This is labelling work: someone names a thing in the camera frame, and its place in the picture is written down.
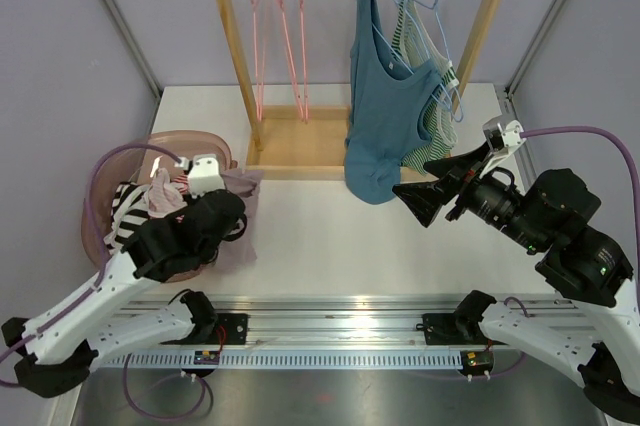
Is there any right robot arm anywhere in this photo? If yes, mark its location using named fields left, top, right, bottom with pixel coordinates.
left=393, top=145, right=639, bottom=424

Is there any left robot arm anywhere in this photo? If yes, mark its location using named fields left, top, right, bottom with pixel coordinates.
left=1, top=189, right=247, bottom=398

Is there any black white striped tank top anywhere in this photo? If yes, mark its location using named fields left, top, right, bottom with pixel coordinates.
left=103, top=182, right=150, bottom=255

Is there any light blue wire hanger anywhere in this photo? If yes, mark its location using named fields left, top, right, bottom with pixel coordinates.
left=352, top=0, right=459, bottom=115
left=392, top=0, right=464, bottom=123

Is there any green white striped tank top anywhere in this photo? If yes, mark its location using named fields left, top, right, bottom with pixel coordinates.
left=391, top=0, right=459, bottom=176

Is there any white slotted cable duct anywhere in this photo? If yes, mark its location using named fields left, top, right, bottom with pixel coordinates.
left=106, top=349, right=462, bottom=370

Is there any red white striped tank top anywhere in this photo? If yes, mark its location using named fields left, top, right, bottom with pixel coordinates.
left=145, top=168, right=189, bottom=219

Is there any dusty pink tank top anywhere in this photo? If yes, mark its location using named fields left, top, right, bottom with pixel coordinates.
left=214, top=168, right=265, bottom=272

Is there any teal blue tank top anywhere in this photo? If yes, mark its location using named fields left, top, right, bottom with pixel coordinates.
left=344, top=0, right=441, bottom=205

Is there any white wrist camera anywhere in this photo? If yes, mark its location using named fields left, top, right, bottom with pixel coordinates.
left=481, top=115, right=525, bottom=177
left=172, top=153, right=225, bottom=198

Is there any pink wire hanger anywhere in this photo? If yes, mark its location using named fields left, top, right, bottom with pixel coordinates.
left=249, top=0, right=267, bottom=122
left=276, top=0, right=307, bottom=122
left=299, top=0, right=309, bottom=123

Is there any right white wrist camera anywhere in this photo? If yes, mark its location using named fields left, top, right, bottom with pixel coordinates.
left=481, top=115, right=525, bottom=177

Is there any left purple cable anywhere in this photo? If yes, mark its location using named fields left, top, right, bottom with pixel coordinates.
left=0, top=143, right=186, bottom=419

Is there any aluminium mounting rail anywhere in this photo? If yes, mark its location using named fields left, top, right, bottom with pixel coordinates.
left=109, top=291, right=595, bottom=349

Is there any translucent pink plastic basin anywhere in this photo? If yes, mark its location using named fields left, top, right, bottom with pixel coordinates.
left=81, top=130, right=238, bottom=268

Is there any wooden clothes rack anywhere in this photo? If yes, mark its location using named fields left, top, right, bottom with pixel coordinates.
left=216, top=0, right=502, bottom=181

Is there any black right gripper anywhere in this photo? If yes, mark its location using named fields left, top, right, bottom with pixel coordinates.
left=392, top=139, right=547, bottom=251

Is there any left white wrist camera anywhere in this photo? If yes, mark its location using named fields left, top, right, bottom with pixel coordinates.
left=172, top=153, right=225, bottom=198

